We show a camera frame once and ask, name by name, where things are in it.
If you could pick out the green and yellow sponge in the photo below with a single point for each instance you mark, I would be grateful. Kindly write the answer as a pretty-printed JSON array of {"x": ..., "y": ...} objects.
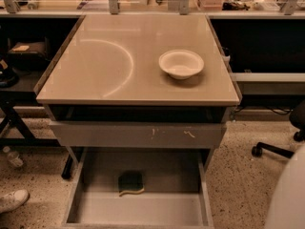
[{"x": 130, "y": 182}]

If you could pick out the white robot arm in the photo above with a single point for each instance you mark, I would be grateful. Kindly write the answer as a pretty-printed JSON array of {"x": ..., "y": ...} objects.
[{"x": 287, "y": 208}]

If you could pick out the grey top drawer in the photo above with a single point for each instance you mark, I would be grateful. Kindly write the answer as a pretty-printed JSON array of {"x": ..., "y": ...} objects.
[{"x": 138, "y": 127}]

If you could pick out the open grey middle drawer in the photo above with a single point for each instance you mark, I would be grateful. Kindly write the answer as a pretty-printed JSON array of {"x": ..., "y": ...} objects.
[{"x": 175, "y": 192}]

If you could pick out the white paper bowl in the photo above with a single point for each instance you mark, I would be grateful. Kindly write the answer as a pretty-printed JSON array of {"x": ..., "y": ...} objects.
[{"x": 181, "y": 64}]

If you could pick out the black bag on shelf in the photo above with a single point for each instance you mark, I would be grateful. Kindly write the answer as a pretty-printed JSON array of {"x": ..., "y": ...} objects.
[{"x": 32, "y": 56}]

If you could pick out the black office chair base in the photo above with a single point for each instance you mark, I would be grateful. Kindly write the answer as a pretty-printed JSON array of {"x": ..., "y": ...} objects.
[{"x": 297, "y": 119}]

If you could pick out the clear plastic bottle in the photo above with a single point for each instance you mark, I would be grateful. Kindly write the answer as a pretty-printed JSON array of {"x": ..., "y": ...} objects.
[{"x": 13, "y": 157}]

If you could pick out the white shoe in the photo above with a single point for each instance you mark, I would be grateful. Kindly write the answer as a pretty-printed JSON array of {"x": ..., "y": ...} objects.
[{"x": 13, "y": 200}]

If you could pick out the black side table frame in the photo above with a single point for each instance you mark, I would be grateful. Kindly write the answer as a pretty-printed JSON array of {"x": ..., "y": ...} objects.
[{"x": 12, "y": 117}]

